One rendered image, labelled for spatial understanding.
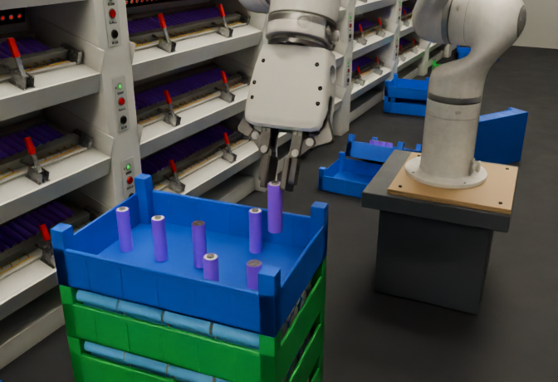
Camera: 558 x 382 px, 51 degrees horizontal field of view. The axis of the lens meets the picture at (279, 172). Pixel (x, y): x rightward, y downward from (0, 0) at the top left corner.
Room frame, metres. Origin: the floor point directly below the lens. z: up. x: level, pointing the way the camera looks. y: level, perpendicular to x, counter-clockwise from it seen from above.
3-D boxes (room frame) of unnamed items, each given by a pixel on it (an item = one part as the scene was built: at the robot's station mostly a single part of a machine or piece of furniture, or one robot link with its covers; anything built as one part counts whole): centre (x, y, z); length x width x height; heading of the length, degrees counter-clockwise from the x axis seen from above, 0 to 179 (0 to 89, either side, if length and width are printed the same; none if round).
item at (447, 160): (1.29, -0.40, 0.39); 0.19 x 0.19 x 0.18
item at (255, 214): (0.72, 0.03, 0.44); 0.02 x 0.02 x 0.06
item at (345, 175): (1.88, -0.32, 0.04); 0.30 x 0.20 x 0.08; 62
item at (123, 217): (0.72, 0.22, 0.44); 0.02 x 0.02 x 0.06
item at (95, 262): (0.68, 0.11, 0.44); 0.30 x 0.20 x 0.08; 69
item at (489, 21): (1.27, -0.43, 0.60); 0.19 x 0.12 x 0.24; 56
